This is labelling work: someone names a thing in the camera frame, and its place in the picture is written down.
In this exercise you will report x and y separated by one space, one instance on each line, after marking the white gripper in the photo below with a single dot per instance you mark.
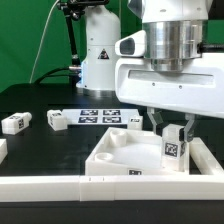
197 89

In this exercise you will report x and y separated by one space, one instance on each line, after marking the white square tabletop part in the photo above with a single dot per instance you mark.
129 152

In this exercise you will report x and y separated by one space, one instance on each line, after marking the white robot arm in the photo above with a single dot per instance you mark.
166 65

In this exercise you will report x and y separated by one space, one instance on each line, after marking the white marker sheet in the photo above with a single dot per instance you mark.
99 116

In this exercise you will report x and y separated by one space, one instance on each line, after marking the white U-shaped obstacle fence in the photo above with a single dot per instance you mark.
110 188

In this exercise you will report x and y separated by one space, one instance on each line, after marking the black camera stand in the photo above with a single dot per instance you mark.
73 10

